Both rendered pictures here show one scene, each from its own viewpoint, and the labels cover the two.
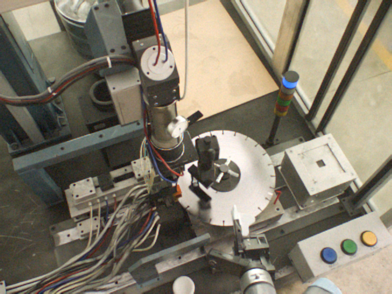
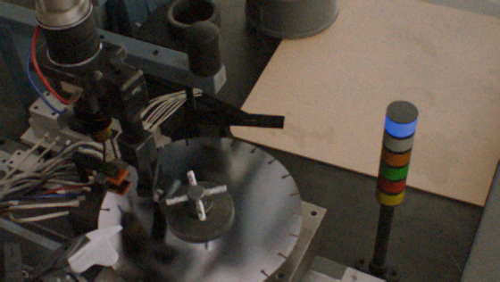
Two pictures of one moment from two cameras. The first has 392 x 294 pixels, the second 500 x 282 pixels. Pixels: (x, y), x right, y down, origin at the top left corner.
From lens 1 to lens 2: 0.73 m
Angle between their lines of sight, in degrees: 31
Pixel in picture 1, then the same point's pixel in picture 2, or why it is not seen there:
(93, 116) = (149, 33)
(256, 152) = (283, 223)
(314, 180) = not seen: outside the picture
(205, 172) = (122, 145)
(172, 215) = (95, 217)
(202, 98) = (346, 134)
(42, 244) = not seen: outside the picture
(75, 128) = not seen: hidden behind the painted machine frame
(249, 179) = (225, 248)
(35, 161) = (12, 17)
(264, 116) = (415, 227)
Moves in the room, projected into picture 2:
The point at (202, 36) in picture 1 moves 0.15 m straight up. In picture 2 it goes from (445, 58) to (455, 7)
